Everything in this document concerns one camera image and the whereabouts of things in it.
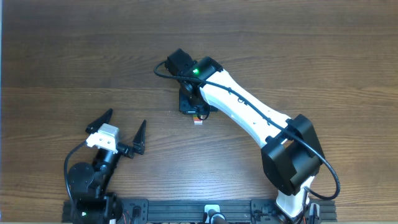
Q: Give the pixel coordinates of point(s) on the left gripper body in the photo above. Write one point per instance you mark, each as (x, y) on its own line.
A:
(127, 150)

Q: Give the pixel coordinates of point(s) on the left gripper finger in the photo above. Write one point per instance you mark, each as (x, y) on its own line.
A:
(100, 121)
(140, 140)

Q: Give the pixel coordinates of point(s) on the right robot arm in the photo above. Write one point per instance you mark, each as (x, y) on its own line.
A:
(242, 109)

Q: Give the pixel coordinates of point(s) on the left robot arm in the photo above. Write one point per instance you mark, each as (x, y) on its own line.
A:
(82, 179)

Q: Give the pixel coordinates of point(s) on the white cube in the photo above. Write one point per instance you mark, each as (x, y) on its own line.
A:
(198, 123)

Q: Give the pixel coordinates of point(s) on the orange cube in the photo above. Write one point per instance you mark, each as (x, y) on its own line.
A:
(197, 118)

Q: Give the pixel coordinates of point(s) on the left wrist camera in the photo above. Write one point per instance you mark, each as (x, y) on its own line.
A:
(104, 137)

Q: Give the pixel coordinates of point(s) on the mounting rail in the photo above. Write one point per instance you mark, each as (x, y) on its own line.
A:
(186, 211)

